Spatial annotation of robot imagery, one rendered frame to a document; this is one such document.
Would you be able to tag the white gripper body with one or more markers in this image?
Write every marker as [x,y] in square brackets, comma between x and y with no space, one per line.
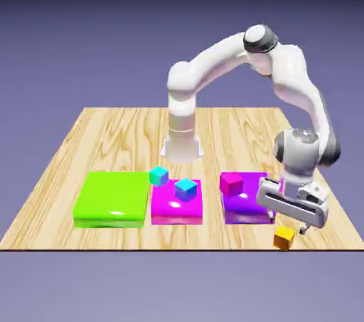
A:
[287,205]

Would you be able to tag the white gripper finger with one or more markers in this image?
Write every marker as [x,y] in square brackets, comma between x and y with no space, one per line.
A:
[272,214]
[303,228]

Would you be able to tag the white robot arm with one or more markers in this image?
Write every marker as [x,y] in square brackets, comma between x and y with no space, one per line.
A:
[290,71]

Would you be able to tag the small orange cube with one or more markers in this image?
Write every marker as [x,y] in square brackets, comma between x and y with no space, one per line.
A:
[283,237]

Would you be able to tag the small magenta cube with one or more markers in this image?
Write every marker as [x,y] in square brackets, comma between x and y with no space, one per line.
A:
[231,183]

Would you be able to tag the small cyan cube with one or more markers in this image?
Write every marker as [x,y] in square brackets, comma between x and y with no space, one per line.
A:
[186,189]
[158,175]

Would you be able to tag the large purple box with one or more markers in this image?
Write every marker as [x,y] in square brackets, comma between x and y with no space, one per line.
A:
[244,208]

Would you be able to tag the large magenta box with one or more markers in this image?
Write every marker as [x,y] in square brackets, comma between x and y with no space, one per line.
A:
[176,208]

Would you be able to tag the large green box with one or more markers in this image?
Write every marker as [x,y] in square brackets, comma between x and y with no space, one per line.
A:
[111,199]

